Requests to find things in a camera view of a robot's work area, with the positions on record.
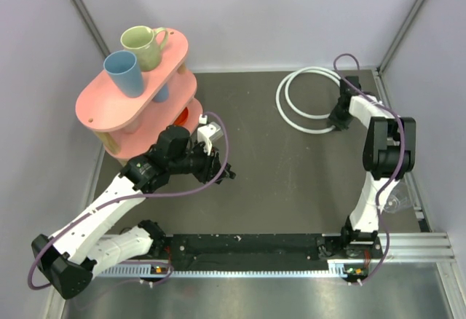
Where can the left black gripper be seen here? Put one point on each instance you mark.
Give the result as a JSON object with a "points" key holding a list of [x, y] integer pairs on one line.
{"points": [[212, 167]]}

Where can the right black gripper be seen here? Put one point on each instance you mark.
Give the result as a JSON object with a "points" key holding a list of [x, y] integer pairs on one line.
{"points": [[338, 124]]}

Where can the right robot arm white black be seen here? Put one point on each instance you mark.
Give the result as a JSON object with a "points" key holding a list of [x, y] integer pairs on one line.
{"points": [[389, 153]]}

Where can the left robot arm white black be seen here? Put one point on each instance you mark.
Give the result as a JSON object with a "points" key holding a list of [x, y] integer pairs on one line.
{"points": [[73, 256]]}

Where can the orange bowl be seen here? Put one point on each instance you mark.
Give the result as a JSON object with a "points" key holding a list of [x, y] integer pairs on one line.
{"points": [[182, 117]]}

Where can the clear plastic cup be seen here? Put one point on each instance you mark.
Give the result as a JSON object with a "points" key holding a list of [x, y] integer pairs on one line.
{"points": [[398, 200]]}

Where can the small blue cup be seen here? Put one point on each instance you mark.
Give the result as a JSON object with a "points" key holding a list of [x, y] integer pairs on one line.
{"points": [[162, 95]]}

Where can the pink three-tier shelf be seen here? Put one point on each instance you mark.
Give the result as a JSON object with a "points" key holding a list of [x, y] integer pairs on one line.
{"points": [[129, 126]]}

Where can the blue plastic cup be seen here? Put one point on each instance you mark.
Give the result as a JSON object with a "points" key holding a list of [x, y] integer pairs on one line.
{"points": [[123, 68]]}

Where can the green ceramic mug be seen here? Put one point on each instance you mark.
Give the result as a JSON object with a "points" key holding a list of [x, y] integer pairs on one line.
{"points": [[146, 43]]}

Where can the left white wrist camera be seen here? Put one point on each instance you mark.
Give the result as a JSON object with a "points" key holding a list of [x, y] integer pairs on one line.
{"points": [[208, 133]]}

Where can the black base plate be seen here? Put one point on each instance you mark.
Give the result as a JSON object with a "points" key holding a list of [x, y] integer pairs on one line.
{"points": [[317, 246]]}

